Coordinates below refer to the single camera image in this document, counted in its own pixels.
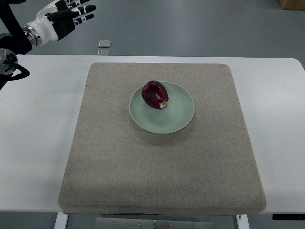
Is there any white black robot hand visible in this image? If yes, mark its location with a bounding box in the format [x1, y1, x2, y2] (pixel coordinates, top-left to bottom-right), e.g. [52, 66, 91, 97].
[23, 0, 96, 47]

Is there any red apple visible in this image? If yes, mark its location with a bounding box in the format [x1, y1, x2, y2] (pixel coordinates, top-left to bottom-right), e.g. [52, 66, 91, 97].
[141, 81, 169, 110]

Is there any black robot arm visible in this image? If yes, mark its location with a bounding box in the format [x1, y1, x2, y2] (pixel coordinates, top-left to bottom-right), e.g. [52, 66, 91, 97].
[0, 0, 32, 88]

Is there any upper floor socket plate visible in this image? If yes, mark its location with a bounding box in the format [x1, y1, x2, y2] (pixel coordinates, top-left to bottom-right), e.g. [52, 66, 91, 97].
[98, 40, 111, 48]

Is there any floor socket plate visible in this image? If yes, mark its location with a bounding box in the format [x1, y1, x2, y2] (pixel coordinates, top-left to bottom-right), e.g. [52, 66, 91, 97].
[98, 49, 111, 56]
[98, 40, 111, 48]

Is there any lower floor socket plate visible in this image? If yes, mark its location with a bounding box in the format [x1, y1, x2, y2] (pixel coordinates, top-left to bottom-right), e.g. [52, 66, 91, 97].
[98, 49, 111, 56]

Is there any green plate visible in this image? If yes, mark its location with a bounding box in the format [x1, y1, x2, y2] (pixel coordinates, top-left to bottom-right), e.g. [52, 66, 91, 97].
[129, 81, 195, 134]

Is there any beige fabric mat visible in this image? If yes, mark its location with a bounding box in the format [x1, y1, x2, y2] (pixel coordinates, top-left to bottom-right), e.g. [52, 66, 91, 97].
[59, 62, 266, 216]

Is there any cardboard box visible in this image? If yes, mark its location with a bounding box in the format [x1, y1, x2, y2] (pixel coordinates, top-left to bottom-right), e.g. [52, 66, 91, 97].
[279, 0, 305, 10]

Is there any black table control panel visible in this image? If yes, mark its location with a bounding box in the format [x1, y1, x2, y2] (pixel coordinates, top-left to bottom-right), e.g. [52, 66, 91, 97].
[272, 214, 305, 220]

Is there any white table leg frame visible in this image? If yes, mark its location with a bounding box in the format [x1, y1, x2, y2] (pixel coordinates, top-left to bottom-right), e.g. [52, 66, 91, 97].
[54, 212, 69, 229]

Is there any metal base plate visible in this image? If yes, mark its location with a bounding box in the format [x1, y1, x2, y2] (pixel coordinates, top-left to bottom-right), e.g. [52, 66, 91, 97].
[95, 218, 215, 229]

